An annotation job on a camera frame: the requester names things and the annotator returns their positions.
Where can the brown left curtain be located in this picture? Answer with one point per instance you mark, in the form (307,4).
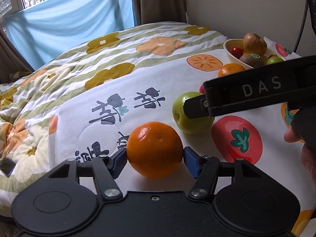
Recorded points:
(11,60)

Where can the green apple front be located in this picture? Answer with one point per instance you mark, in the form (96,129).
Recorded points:
(274,59)

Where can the wrinkled old brown apple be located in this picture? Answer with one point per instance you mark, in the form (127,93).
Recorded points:
(254,44)

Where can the red cherry tomato front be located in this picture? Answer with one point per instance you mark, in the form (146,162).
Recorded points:
(237,52)

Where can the large orange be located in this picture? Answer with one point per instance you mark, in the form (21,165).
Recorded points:
(229,69)
(154,150)

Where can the black smartphone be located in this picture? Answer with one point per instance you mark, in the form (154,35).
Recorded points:
(7,166)

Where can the red cherry tomato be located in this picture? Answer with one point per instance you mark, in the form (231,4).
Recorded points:
(201,89)
(237,52)

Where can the cream bowl yellow duck print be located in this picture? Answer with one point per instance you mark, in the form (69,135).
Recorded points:
(235,46)

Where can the brown right curtain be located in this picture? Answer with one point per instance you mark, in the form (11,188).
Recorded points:
(155,11)

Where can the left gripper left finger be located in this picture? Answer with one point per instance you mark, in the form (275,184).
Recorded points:
(105,170)

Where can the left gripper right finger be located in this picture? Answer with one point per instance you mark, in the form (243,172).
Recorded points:
(204,170)

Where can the red cherry tomato back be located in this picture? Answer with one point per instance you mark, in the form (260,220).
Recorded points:
(201,89)

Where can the green apple back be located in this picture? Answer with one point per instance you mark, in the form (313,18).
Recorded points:
(190,120)

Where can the white fruit print tablecloth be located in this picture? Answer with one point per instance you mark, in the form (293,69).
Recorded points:
(100,120)

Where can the person's right hand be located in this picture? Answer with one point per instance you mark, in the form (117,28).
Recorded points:
(307,156)

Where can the green apple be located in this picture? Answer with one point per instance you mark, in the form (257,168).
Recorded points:
(274,59)
(190,120)

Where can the brown curtain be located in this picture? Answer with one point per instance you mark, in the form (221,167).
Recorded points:
(155,11)
(11,60)

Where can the light blue window cloth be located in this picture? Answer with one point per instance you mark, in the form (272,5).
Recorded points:
(44,31)

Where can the floral striped quilt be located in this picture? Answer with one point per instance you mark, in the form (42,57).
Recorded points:
(29,105)

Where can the brown kiwi with sticker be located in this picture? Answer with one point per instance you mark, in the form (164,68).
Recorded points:
(253,60)

